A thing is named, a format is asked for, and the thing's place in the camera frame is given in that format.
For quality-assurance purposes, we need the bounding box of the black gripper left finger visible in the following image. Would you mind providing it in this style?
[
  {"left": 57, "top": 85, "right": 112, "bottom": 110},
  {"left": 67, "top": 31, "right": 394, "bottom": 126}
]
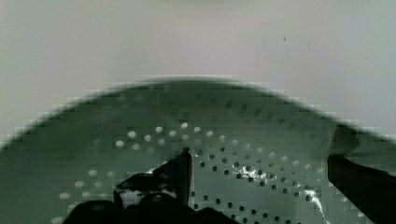
[{"left": 113, "top": 147, "right": 192, "bottom": 209}]

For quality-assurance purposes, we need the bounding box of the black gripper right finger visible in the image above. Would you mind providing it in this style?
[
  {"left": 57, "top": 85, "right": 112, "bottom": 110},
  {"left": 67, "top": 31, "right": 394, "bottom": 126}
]
[{"left": 327, "top": 155, "right": 396, "bottom": 224}]

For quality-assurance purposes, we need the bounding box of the green plastic strainer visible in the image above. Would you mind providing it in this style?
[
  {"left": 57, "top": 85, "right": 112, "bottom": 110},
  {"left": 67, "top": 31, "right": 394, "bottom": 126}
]
[{"left": 0, "top": 76, "right": 396, "bottom": 224}]

